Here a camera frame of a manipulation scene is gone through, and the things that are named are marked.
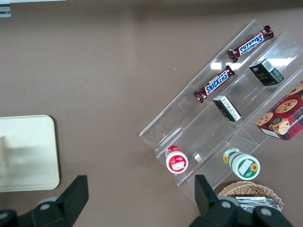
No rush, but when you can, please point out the oval light wicker basket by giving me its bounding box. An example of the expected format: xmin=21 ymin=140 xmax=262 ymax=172
xmin=217 ymin=181 xmax=285 ymax=211

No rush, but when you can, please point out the clear acrylic step display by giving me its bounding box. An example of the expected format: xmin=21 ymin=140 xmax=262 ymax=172
xmin=139 ymin=19 xmax=303 ymax=205

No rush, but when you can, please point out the beige rectangular tray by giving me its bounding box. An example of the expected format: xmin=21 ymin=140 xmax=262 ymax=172
xmin=0 ymin=114 xmax=60 ymax=192

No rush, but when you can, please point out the small black box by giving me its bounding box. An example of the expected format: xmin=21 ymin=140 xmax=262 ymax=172
xmin=212 ymin=95 xmax=242 ymax=122
xmin=249 ymin=58 xmax=285 ymax=87

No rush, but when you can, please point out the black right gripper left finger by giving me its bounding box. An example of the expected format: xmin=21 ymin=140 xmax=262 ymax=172
xmin=30 ymin=175 xmax=89 ymax=227

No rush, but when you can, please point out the green lid white cup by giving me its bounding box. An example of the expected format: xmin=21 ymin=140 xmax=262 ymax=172
xmin=223 ymin=147 xmax=261 ymax=181

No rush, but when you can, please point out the red lid white cup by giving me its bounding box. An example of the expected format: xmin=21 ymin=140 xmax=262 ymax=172
xmin=165 ymin=145 xmax=189 ymax=175

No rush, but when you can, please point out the small grey white box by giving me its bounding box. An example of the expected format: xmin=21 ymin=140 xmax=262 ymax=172
xmin=0 ymin=3 xmax=12 ymax=17

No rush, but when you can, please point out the red plaid cookie box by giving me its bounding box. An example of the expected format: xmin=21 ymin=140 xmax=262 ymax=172
xmin=256 ymin=80 xmax=303 ymax=141

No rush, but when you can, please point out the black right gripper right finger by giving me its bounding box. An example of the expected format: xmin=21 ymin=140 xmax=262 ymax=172
xmin=189 ymin=175 xmax=240 ymax=227

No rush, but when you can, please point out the Snickers chocolate bar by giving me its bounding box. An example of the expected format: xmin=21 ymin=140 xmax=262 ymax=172
xmin=193 ymin=65 xmax=236 ymax=104
xmin=227 ymin=25 xmax=275 ymax=63

